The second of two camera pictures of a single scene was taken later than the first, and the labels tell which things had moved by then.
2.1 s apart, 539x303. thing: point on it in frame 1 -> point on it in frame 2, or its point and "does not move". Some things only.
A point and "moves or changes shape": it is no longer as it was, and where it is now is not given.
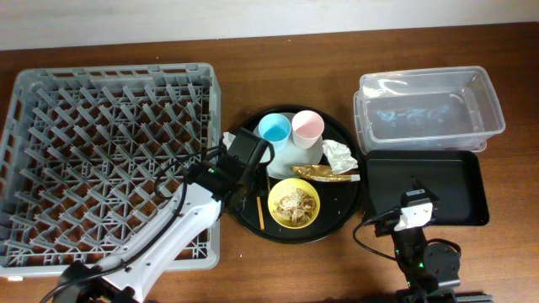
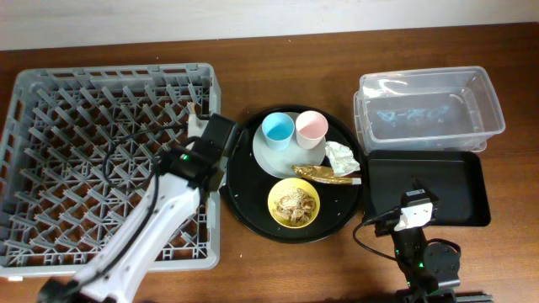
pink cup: x=307 y=127 moves or changes shape
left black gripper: x=242 y=185 -> x=227 y=137
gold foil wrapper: x=326 y=173 does not move
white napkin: x=339 y=156 does not move
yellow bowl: x=294 y=203 does not move
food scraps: x=296 y=207 does not move
